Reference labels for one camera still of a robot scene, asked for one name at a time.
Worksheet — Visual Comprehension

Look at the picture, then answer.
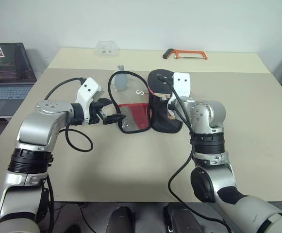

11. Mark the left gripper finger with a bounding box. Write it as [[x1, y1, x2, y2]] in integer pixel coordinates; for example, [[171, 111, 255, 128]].
[[103, 113, 126, 125], [99, 97, 117, 109]]

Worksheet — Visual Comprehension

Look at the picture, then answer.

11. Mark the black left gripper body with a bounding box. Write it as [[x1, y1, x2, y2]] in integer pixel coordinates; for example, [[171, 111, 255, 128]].
[[88, 98, 109, 126]]

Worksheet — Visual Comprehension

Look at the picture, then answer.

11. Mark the black red paddle case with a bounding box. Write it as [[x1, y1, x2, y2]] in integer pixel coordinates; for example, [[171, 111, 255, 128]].
[[107, 69, 183, 134]]

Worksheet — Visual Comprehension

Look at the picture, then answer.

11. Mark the grey plush toy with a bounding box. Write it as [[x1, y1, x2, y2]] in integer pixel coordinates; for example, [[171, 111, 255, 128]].
[[113, 64, 130, 92]]

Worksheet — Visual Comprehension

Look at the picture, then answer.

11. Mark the clear plastic box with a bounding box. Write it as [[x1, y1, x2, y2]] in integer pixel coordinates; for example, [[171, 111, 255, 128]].
[[96, 40, 119, 58]]

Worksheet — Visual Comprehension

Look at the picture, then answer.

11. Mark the orange hacksaw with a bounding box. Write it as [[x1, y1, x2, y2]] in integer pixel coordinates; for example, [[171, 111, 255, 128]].
[[162, 48, 208, 61]]

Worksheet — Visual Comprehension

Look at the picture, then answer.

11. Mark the open grey laptop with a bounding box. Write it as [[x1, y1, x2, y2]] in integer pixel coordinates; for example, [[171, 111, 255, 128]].
[[0, 43, 38, 119]]

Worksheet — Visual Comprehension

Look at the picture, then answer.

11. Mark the dark rounded shape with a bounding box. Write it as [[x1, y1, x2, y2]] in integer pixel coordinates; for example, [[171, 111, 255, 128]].
[[162, 202, 206, 233], [106, 205, 137, 233]]

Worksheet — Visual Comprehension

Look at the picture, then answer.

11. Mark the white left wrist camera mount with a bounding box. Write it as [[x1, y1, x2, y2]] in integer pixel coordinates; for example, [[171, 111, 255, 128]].
[[75, 77, 105, 125]]

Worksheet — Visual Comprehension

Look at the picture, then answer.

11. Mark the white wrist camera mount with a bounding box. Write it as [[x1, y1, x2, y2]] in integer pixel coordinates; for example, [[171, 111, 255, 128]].
[[75, 77, 105, 125], [172, 72, 192, 98]]

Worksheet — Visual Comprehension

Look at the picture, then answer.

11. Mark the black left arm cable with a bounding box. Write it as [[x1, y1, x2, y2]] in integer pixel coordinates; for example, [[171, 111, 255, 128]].
[[43, 77, 95, 220]]

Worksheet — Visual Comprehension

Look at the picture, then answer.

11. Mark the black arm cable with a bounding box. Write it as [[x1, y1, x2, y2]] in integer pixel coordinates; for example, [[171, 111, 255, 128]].
[[43, 77, 95, 220], [156, 73, 231, 233]]

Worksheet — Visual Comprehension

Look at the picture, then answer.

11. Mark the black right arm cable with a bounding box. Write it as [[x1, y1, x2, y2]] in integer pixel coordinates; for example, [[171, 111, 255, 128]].
[[156, 73, 231, 233]]

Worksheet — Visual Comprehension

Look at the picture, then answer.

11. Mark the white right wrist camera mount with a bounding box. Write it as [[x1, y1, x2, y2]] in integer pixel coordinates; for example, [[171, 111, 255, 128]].
[[172, 72, 192, 98]]

